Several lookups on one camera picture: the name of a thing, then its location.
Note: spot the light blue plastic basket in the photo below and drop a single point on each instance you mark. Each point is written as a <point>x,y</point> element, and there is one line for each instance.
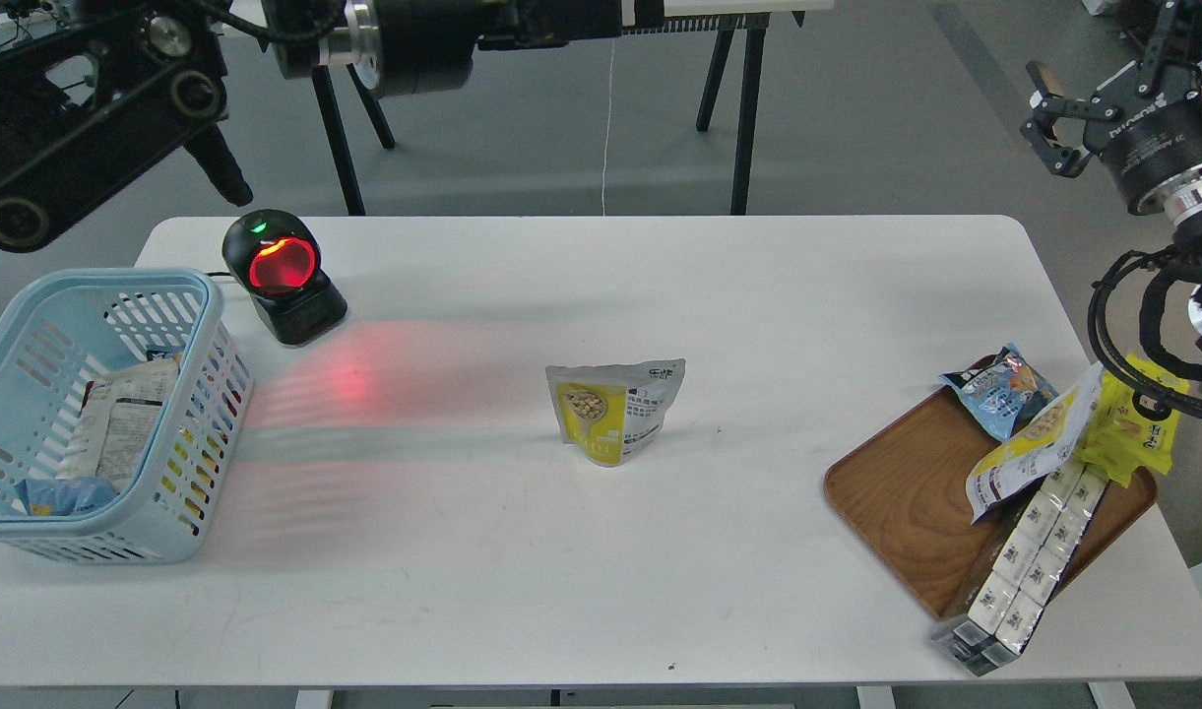
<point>74,325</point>

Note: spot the brown wooden tray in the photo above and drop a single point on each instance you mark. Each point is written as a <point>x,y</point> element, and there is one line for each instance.
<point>903,491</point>

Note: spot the white snack bag in basket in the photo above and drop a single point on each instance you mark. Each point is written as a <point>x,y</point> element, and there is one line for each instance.
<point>119,414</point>

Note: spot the yellow cartoon snack pack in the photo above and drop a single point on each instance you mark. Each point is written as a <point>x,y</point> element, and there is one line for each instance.
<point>1128,430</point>

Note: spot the yellow grey snack pouch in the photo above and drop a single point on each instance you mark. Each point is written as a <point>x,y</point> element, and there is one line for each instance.
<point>612,412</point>
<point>1042,447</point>

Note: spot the white boxed snack pack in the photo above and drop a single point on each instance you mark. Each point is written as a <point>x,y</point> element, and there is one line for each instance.
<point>997,608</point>

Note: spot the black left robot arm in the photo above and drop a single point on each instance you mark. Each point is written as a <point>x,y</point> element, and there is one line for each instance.
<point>86,110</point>

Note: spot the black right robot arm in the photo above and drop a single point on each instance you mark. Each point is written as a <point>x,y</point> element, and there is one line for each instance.
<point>1144,124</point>

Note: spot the black barcode scanner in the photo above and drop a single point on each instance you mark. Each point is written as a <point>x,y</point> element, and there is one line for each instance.
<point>274,256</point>

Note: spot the blue snack bag in basket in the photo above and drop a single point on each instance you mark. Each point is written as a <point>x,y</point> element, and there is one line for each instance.
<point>64,497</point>

